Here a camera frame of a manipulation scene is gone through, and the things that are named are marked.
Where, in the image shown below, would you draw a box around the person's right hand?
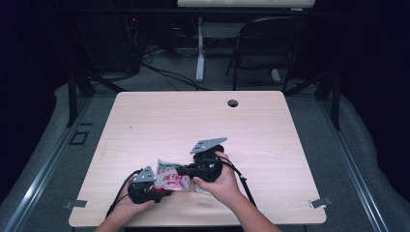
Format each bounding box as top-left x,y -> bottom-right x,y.
192,151 -> 242,207

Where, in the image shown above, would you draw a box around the left hand-held gripper cable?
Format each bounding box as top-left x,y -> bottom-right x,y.
105,168 -> 143,218

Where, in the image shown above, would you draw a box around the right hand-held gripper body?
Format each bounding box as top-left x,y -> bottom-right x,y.
190,137 -> 228,184

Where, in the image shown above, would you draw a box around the white desk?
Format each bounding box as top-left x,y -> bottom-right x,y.
177,0 -> 318,83

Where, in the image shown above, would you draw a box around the right hand-held gripper cable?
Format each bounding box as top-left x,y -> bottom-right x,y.
221,157 -> 257,207

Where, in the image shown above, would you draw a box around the grey metal clip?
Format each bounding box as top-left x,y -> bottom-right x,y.
63,199 -> 88,210
308,196 -> 333,209

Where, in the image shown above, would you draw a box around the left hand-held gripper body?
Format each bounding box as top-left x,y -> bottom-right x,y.
128,165 -> 163,205

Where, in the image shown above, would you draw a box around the dark equipment with red light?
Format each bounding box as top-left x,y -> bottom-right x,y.
76,13 -> 143,74

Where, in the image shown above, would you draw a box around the red and white plastic bag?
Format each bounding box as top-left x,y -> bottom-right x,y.
153,159 -> 195,193

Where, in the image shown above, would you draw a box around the aluminium floor rail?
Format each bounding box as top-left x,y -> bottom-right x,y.
317,96 -> 390,232
3,96 -> 93,232

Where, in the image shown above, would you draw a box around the hand-held gripper cable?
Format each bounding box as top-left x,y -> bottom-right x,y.
105,168 -> 143,218
221,157 -> 257,207

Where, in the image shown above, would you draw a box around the person's left hand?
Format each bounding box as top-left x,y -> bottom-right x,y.
112,179 -> 156,222

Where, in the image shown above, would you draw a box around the black folding chair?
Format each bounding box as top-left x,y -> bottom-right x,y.
225,15 -> 308,93

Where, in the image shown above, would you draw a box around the black floor cables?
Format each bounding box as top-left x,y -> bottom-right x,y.
141,62 -> 211,91

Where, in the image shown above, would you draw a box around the black metal stand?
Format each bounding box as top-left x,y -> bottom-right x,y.
283,69 -> 342,131
66,69 -> 125,128

